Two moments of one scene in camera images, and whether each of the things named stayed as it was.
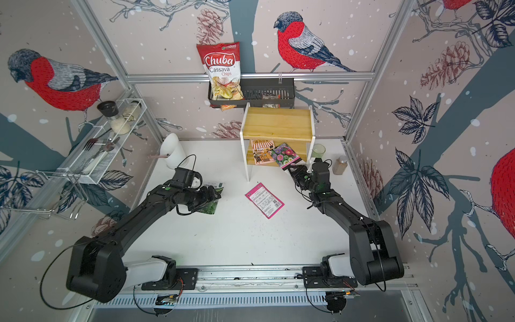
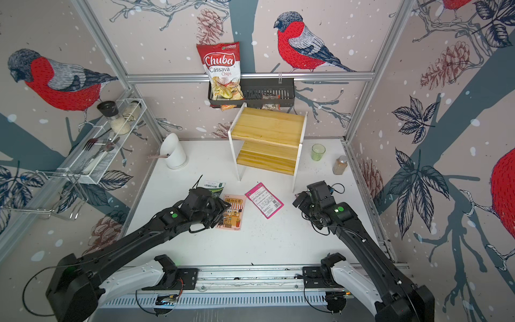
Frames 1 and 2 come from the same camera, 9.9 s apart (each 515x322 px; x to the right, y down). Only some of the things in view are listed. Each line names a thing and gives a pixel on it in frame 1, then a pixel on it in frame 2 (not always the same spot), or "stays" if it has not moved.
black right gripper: [297, 173] to [302, 206]
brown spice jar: [340, 165] stays
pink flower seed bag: [264, 199] stays
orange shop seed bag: [261, 150] to [233, 219]
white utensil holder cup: [171, 145] stays
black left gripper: [206, 198] to [220, 207]
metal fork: [91, 142] stays
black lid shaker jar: [110, 110] stays
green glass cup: [318, 150] stays
